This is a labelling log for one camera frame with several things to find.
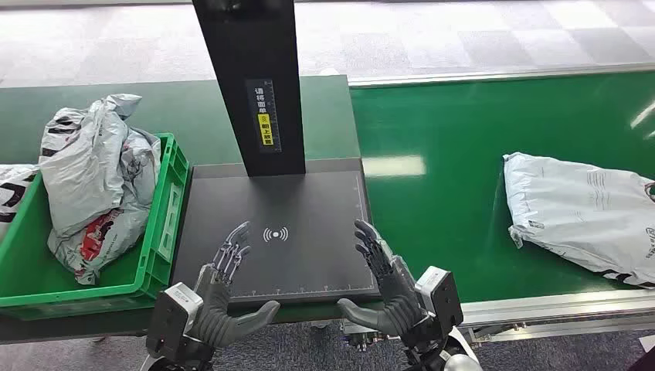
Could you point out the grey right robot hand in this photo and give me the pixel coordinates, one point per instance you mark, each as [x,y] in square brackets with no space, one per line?
[396,302]

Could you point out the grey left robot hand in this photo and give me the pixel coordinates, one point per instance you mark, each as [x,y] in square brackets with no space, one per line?
[214,307]

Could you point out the grey plastic mailer package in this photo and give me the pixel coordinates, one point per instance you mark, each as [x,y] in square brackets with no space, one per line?
[578,215]

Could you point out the green conveyor belt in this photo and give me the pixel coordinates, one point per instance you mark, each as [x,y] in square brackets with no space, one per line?
[440,205]

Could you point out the black inbound scanner machine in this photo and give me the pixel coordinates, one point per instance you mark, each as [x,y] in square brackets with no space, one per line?
[307,215]

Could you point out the crumpled grey mailer package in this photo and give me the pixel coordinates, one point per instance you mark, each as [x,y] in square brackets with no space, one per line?
[82,169]

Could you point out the grey mailer with red print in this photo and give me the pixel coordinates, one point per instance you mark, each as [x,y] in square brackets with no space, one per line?
[117,225]

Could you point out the green plastic crate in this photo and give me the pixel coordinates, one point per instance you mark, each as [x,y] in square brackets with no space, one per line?
[30,286]

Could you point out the black and yellow label sticker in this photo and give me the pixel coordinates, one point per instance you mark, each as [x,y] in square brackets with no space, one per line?
[265,123]

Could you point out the white mailer with black print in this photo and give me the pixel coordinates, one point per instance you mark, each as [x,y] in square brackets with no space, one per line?
[13,194]

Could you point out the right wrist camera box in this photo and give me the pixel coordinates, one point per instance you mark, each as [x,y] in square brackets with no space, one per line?
[440,297]

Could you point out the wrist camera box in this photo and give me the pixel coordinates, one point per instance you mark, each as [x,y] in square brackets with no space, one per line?
[171,322]
[440,297]

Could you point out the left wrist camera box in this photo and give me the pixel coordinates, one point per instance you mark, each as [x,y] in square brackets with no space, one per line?
[171,322]

